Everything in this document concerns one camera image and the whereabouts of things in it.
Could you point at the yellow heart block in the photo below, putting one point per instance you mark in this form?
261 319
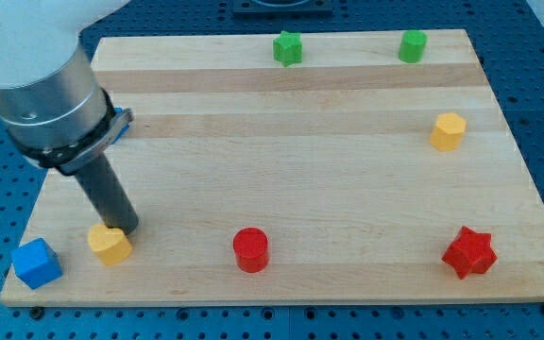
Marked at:
110 245

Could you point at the yellow hexagon block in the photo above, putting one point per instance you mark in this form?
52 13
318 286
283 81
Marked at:
448 131

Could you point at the green star block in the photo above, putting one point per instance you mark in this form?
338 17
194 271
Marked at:
287 48

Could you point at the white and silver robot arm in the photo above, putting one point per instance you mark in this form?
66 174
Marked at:
55 111

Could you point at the blue triangle block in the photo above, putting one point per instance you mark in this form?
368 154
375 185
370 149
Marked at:
123 130

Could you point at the red star block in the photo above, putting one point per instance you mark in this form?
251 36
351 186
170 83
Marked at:
470 252

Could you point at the dark mounting plate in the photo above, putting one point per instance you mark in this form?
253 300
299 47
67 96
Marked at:
280 7

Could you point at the red cylinder block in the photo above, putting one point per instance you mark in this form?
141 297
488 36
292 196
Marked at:
250 246

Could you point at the wooden board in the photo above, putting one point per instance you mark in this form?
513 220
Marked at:
330 158

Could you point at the blue cube block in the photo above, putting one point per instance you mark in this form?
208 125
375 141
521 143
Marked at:
36 263

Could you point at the green cylinder block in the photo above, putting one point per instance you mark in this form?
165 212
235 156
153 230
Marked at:
412 46

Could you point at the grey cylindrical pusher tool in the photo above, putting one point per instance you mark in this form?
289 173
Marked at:
100 184

